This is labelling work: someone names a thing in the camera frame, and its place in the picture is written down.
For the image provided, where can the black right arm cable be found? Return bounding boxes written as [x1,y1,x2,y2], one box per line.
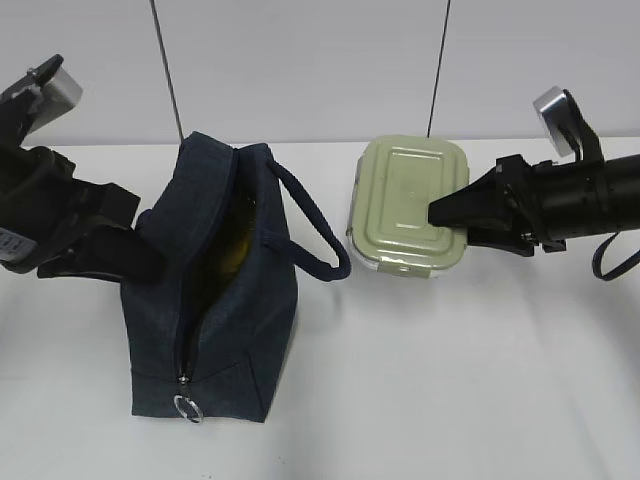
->
[592,229,640,283]

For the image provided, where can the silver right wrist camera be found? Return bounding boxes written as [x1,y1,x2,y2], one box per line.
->
[533,86,604,162]

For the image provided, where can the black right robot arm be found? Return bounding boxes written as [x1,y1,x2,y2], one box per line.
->
[428,155,639,257]

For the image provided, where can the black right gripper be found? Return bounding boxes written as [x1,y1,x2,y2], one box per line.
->
[428,154,568,257]

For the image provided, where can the green lid glass container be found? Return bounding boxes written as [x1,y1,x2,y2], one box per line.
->
[346,135,469,279]

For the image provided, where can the dark blue lunch bag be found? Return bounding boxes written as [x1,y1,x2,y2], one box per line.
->
[121,132,351,423]

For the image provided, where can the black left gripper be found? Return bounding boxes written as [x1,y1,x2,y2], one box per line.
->
[1,144,166,284]

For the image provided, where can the yellow pear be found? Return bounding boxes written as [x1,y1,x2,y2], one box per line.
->
[213,227,255,278]

